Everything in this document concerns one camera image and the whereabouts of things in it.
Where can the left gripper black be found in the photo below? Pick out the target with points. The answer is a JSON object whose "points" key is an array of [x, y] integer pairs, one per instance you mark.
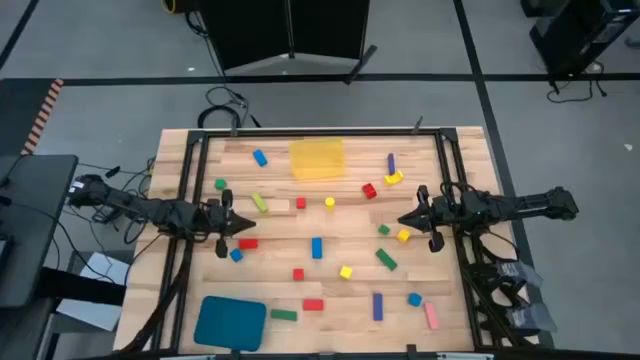
{"points": [[219, 220]]}

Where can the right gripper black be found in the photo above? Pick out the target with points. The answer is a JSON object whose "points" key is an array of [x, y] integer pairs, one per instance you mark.
{"points": [[439, 215]]}

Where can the yellow cube block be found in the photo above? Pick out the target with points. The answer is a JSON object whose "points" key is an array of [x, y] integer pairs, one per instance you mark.
{"points": [[403, 235], [345, 272]]}

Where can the red rectangular block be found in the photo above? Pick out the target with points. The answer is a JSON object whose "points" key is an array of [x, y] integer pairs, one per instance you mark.
{"points": [[313, 304], [248, 243]]}

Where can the lime green long block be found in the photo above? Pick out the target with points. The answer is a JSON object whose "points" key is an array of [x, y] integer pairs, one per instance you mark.
{"points": [[259, 202]]}

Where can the blue cube block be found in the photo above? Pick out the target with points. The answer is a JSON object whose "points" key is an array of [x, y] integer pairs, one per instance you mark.
{"points": [[236, 255], [414, 299]]}

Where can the green cube block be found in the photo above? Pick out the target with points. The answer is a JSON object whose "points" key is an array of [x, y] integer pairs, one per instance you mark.
{"points": [[383, 229], [220, 184]]}

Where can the yellow arch block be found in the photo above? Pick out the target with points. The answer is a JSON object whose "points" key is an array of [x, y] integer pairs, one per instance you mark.
{"points": [[394, 178]]}

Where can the red small brick block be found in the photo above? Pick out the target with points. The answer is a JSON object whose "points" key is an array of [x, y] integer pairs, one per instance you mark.
{"points": [[369, 190]]}

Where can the purple long block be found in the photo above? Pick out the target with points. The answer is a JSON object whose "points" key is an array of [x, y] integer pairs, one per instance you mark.
{"points": [[391, 163]]}

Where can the red cube block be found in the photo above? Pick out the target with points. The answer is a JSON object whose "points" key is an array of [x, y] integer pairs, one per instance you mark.
{"points": [[300, 202], [298, 274]]}

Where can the blue short rectangular block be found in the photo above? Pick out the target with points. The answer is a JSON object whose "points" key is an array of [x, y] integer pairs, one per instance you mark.
{"points": [[259, 158]]}

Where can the blue long block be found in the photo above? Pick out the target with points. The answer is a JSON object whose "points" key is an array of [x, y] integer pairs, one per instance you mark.
{"points": [[317, 247]]}

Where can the yellow cylinder block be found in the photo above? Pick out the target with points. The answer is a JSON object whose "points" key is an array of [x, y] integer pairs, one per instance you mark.
{"points": [[329, 202]]}

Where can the indigo long block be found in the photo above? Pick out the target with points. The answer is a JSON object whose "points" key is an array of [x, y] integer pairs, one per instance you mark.
{"points": [[377, 306]]}

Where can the pink long block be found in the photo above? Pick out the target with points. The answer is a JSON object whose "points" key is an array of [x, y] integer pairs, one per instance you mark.
{"points": [[431, 315]]}

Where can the green rectangular block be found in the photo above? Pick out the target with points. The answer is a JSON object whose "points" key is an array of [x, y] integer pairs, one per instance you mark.
{"points": [[283, 314]]}

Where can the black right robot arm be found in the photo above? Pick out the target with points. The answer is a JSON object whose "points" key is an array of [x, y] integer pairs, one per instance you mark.
{"points": [[525, 205]]}

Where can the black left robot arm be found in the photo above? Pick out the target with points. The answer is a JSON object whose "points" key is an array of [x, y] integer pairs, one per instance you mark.
{"points": [[150, 210]]}

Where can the teal plastic tray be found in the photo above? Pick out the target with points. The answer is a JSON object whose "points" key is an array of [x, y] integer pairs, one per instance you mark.
{"points": [[230, 324]]}

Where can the yellow translucent plastic bin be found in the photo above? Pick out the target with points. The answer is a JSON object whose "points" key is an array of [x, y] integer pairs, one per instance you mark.
{"points": [[317, 159]]}

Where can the grey plastic pouch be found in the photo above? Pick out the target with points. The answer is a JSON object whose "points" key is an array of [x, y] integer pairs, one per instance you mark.
{"points": [[517, 272], [532, 317]]}

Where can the black power adapter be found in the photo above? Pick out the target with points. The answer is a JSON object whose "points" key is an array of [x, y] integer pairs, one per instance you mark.
{"points": [[106, 214]]}

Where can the white sheet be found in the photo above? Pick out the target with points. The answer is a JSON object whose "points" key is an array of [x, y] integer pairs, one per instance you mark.
{"points": [[102, 265]]}

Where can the black folding partition screen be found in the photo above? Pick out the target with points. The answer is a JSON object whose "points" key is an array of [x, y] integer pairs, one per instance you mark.
{"points": [[250, 30]]}

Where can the black desk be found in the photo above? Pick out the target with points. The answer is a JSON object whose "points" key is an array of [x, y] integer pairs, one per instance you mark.
{"points": [[30, 225]]}

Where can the orange black hazard tape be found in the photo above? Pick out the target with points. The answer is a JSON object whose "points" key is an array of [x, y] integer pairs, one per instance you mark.
{"points": [[42, 117]]}

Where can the black equipment cart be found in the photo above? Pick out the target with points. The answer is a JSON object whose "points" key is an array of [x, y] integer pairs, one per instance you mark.
{"points": [[575, 35]]}

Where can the black aluminium table frame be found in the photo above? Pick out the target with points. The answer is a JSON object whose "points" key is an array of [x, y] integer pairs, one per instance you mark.
{"points": [[320, 133]]}

